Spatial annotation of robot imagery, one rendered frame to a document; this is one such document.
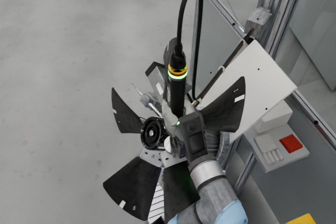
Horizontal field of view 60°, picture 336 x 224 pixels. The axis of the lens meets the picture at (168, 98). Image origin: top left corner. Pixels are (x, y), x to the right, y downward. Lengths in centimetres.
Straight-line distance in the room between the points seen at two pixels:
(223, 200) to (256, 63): 62
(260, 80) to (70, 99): 202
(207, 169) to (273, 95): 48
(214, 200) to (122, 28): 293
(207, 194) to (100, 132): 193
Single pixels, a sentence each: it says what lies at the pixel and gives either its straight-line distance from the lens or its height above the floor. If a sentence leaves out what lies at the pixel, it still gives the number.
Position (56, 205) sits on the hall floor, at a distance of 234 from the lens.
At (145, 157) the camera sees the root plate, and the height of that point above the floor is 111.
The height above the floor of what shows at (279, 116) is 97.
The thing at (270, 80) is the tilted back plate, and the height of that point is 132.
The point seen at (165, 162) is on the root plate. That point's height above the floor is 118.
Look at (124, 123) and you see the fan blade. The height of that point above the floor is 103.
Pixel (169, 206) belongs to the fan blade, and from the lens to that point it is 97.
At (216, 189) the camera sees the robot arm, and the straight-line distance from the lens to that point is 67.
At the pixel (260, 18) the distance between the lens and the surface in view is 126.
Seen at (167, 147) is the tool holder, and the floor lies 127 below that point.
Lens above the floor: 210
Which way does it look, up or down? 52 degrees down
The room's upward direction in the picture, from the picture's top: straight up
